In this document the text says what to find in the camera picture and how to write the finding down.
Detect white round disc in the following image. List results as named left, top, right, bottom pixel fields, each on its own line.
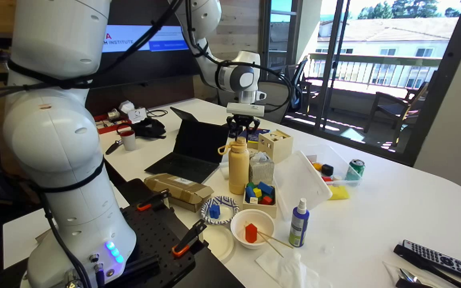
left=199, top=224, right=236, bottom=262

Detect small teal can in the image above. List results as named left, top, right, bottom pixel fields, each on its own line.
left=343, top=157, right=366, bottom=184

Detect outdoor patio chair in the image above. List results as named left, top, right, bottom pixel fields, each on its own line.
left=361, top=81, right=430, bottom=153

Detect clear plastic jar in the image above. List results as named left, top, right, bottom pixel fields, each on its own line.
left=247, top=150, right=276, bottom=187

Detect black cloth bag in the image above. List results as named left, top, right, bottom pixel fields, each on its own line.
left=131, top=115, right=167, bottom=142

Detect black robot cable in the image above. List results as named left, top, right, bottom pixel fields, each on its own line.
left=0, top=0, right=295, bottom=288

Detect red block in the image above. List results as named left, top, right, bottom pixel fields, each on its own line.
left=243, top=222, right=259, bottom=245

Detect grey mesh office chair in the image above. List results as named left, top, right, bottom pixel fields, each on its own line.
left=284, top=54, right=310, bottom=115

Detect red flat box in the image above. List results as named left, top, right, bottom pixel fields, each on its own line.
left=94, top=109, right=134, bottom=136

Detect wooden tray of coloured blocks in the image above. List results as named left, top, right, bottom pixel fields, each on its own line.
left=241, top=181, right=278, bottom=217

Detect white bowl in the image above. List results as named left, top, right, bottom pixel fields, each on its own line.
left=228, top=206, right=276, bottom=251

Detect blue patterned plate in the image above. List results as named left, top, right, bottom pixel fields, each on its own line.
left=199, top=193, right=238, bottom=227

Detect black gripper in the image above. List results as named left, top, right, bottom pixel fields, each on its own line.
left=225, top=113, right=262, bottom=144

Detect black pen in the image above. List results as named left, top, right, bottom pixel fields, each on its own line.
left=103, top=137, right=124, bottom=157

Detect blue white spray bottle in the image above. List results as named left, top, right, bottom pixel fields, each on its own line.
left=286, top=197, right=311, bottom=249

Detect wooden shape sorter cube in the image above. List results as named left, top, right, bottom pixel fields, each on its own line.
left=252, top=128, right=295, bottom=165

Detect white cup with red band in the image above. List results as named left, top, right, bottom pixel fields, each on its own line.
left=116, top=125, right=137, bottom=152

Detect clear plastic container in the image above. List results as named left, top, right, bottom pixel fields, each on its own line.
left=271, top=149, right=367, bottom=217

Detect yellow water bottle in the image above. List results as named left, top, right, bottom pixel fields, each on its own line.
left=215, top=137, right=251, bottom=197

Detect wooden chopsticks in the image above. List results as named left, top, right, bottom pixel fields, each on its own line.
left=255, top=229, right=294, bottom=259

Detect black remote control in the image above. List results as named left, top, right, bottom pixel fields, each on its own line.
left=392, top=238, right=461, bottom=288

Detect yellow block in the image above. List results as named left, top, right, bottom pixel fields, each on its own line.
left=327, top=184, right=351, bottom=201

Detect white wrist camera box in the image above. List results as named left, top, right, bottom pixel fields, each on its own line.
left=225, top=101, right=267, bottom=118

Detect brown cardboard box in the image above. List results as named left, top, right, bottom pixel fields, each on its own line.
left=142, top=171, right=215, bottom=214

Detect black laptop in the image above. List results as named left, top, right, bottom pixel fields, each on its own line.
left=143, top=105, right=231, bottom=185

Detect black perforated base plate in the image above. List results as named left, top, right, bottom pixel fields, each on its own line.
left=4, top=177, right=246, bottom=288

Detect blue block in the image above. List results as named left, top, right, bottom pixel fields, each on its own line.
left=207, top=200, right=222, bottom=221

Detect wall television screen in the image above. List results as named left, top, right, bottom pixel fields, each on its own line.
left=99, top=0, right=195, bottom=89

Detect white crumpled object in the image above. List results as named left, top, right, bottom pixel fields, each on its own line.
left=116, top=99, right=150, bottom=126

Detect black orange clamp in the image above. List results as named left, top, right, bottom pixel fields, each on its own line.
left=134, top=187, right=171, bottom=214
left=169, top=217, right=209, bottom=259

